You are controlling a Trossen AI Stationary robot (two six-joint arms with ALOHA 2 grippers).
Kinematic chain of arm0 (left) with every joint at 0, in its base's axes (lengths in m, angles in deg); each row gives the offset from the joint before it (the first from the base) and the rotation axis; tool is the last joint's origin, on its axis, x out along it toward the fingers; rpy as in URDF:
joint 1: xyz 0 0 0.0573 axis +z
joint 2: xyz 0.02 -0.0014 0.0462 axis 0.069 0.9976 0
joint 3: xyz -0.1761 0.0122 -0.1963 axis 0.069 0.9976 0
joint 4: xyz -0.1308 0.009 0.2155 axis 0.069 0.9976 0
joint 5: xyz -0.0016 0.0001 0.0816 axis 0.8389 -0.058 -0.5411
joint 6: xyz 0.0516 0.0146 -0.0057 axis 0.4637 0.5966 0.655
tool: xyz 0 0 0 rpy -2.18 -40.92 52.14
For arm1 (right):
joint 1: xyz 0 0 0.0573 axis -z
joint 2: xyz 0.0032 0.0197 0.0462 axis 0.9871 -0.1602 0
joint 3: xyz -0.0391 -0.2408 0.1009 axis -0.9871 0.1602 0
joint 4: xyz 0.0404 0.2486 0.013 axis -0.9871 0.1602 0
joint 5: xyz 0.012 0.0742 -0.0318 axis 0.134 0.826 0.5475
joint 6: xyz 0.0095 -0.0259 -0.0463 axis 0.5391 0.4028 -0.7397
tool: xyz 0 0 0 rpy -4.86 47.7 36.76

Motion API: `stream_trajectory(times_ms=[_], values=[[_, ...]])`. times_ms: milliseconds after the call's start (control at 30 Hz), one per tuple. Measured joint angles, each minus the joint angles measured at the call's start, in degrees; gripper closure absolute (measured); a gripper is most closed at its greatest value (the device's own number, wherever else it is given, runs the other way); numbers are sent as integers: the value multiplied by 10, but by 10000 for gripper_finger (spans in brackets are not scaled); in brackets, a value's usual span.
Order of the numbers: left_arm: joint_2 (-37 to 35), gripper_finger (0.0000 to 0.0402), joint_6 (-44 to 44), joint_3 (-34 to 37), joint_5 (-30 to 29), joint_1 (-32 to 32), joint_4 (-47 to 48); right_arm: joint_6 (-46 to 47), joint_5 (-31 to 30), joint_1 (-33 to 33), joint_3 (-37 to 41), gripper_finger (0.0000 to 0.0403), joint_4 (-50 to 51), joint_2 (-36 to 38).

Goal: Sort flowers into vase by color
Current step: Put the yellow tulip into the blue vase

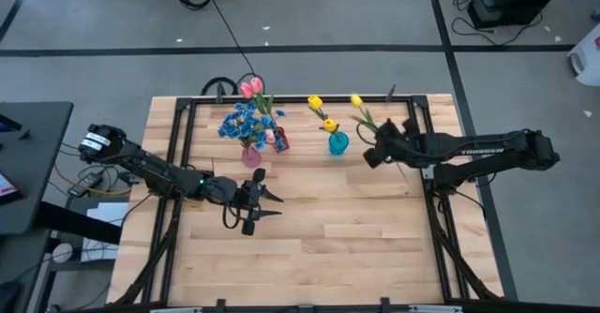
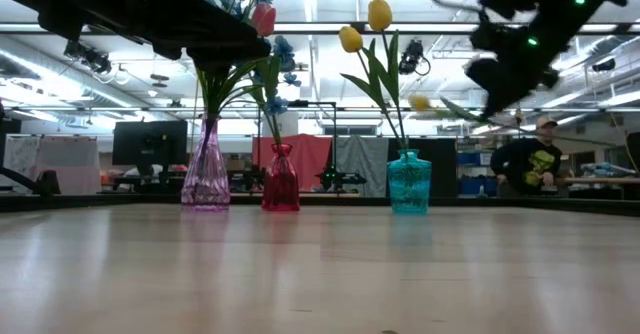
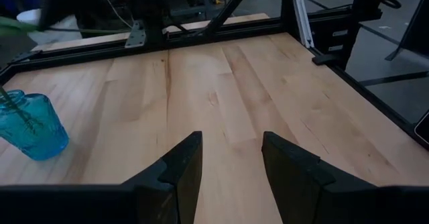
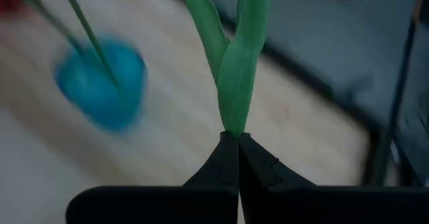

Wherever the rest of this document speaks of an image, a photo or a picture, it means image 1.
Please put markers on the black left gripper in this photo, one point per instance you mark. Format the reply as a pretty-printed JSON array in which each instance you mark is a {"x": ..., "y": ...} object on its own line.
[{"x": 234, "y": 193}]

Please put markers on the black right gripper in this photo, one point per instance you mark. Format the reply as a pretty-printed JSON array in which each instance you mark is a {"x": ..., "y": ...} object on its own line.
[{"x": 400, "y": 146}]

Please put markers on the yellow artificial tulip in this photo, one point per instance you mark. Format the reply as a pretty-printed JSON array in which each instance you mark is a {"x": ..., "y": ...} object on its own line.
[
  {"x": 315, "y": 101},
  {"x": 330, "y": 125},
  {"x": 356, "y": 100}
]

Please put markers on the purple glass vase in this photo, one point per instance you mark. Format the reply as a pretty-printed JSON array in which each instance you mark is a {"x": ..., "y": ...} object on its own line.
[{"x": 251, "y": 157}]

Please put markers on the red glass vase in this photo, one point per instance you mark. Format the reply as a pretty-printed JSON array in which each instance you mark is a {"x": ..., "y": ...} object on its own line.
[{"x": 281, "y": 142}]

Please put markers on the pink artificial tulip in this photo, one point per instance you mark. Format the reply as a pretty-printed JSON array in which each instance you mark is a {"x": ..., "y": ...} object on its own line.
[
  {"x": 270, "y": 136},
  {"x": 246, "y": 89},
  {"x": 257, "y": 84}
]

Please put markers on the blue artificial flower bunch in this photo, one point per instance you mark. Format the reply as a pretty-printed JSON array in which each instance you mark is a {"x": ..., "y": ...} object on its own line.
[{"x": 246, "y": 125}]

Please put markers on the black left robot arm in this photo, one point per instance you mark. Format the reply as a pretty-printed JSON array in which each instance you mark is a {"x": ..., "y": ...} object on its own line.
[{"x": 154, "y": 170}]

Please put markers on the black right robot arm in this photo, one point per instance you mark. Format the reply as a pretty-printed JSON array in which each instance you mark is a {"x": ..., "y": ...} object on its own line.
[{"x": 469, "y": 150}]

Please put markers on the teal glass vase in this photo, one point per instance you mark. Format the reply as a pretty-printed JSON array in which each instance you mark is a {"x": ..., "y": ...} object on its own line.
[{"x": 338, "y": 144}]

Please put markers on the white paper sheet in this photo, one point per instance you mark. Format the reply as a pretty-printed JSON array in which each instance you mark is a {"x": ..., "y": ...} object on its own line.
[{"x": 103, "y": 228}]

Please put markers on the black power adapter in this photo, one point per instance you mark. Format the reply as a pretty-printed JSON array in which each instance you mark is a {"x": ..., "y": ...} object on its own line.
[{"x": 85, "y": 184}]

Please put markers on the white plastic container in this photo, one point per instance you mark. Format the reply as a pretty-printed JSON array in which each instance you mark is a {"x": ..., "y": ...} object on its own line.
[{"x": 586, "y": 57}]

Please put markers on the black side desk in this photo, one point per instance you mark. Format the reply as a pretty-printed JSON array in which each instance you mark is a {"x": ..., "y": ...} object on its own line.
[{"x": 33, "y": 163}]

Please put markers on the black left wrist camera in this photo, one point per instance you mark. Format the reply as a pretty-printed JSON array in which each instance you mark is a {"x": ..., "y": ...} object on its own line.
[{"x": 251, "y": 195}]

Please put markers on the black metal table frame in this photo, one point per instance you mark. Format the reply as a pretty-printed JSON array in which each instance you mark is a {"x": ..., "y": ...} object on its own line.
[{"x": 187, "y": 139}]

